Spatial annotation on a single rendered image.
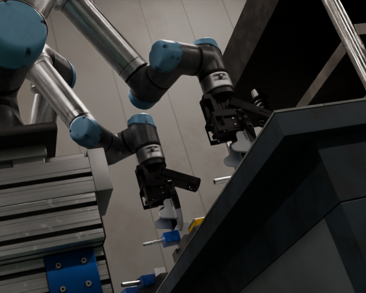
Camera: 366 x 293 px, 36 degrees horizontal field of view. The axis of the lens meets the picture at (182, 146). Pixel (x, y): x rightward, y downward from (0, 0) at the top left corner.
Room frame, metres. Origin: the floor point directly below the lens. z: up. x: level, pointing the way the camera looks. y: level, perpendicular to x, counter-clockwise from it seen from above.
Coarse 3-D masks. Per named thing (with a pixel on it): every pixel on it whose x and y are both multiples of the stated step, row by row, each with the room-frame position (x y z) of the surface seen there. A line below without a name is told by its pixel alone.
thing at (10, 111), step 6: (0, 102) 0.92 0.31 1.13; (6, 102) 0.93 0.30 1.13; (12, 102) 0.94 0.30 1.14; (0, 108) 0.92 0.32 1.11; (6, 108) 0.93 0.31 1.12; (12, 108) 0.94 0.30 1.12; (18, 108) 0.97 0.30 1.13; (0, 114) 0.91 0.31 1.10; (6, 114) 0.92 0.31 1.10; (12, 114) 0.94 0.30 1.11; (18, 114) 0.96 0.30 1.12; (0, 120) 0.90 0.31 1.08; (6, 120) 0.91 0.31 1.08; (12, 120) 0.92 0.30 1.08; (18, 120) 0.94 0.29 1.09; (0, 126) 0.90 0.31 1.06; (6, 126) 0.90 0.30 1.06
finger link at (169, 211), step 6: (168, 204) 1.40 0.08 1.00; (162, 210) 1.39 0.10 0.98; (168, 210) 1.39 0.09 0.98; (174, 210) 1.39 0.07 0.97; (180, 210) 1.39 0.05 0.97; (162, 216) 1.38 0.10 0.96; (168, 216) 1.39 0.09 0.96; (174, 216) 1.39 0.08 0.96; (180, 216) 1.39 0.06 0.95; (180, 222) 1.39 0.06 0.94; (180, 228) 1.40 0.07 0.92
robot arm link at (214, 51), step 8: (200, 40) 1.16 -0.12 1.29; (208, 40) 1.16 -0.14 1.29; (208, 48) 1.16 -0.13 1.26; (216, 48) 1.17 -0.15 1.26; (208, 56) 1.15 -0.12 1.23; (216, 56) 1.16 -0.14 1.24; (208, 64) 1.16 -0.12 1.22; (216, 64) 1.16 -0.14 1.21; (224, 64) 1.18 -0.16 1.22; (200, 72) 1.17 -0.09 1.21; (208, 72) 1.16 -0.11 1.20; (200, 80) 1.18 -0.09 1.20
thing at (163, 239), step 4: (184, 224) 1.41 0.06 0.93; (188, 224) 1.42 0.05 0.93; (176, 228) 1.42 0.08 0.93; (184, 228) 1.41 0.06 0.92; (188, 228) 1.42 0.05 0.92; (168, 232) 1.40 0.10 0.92; (172, 232) 1.40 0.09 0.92; (176, 232) 1.41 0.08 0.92; (180, 232) 1.41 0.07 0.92; (184, 232) 1.41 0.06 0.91; (188, 232) 1.41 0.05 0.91; (164, 236) 1.40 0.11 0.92; (168, 236) 1.40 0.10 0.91; (172, 236) 1.40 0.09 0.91; (176, 236) 1.41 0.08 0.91; (180, 236) 1.41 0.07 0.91; (156, 240) 1.40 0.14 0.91; (160, 240) 1.41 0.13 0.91; (164, 240) 1.41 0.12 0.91; (168, 240) 1.40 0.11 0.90; (172, 240) 1.40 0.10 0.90; (176, 240) 1.41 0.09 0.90; (144, 244) 1.39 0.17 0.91; (148, 244) 1.40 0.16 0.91; (164, 244) 1.42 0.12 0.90; (168, 244) 1.42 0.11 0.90; (172, 244) 1.43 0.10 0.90; (176, 244) 1.44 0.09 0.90
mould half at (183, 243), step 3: (195, 219) 1.25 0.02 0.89; (192, 222) 1.26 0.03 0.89; (189, 228) 1.30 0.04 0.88; (189, 231) 1.30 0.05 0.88; (183, 237) 1.36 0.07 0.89; (180, 240) 1.39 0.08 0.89; (183, 240) 1.36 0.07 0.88; (180, 243) 1.39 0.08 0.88; (183, 243) 1.37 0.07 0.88; (186, 243) 1.35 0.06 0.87; (180, 246) 1.40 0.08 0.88; (183, 246) 1.38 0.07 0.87; (180, 249) 1.41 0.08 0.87; (183, 249) 1.38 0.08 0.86; (174, 252) 1.47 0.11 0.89; (180, 252) 1.41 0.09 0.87; (174, 255) 1.47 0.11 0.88; (177, 255) 1.44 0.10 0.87; (174, 258) 1.48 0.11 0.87; (177, 258) 1.45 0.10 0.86; (174, 261) 1.49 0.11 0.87
